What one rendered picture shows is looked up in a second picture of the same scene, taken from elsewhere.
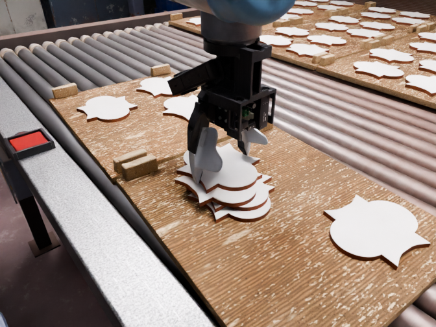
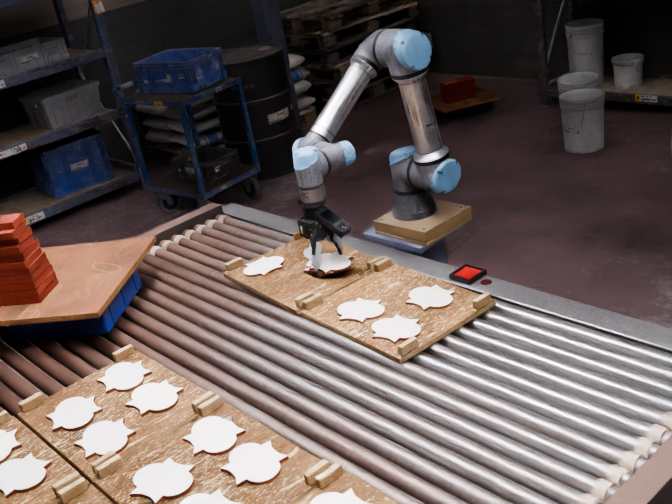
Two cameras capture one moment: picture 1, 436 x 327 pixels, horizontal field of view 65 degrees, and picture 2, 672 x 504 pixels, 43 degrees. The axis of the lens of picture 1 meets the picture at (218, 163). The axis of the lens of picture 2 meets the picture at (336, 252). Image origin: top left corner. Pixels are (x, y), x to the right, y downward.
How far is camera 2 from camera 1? 2.87 m
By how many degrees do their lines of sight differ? 121
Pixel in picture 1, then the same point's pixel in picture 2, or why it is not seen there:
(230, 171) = (324, 259)
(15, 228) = not seen: outside the picture
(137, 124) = (397, 292)
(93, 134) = (424, 280)
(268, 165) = (304, 283)
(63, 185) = (421, 264)
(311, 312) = (299, 245)
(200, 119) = not seen: hidden behind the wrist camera
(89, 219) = (395, 256)
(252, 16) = not seen: hidden behind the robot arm
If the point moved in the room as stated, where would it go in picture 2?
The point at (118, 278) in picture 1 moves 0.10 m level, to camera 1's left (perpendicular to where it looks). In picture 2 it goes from (370, 246) to (401, 241)
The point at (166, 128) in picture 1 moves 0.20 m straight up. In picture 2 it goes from (374, 293) to (363, 228)
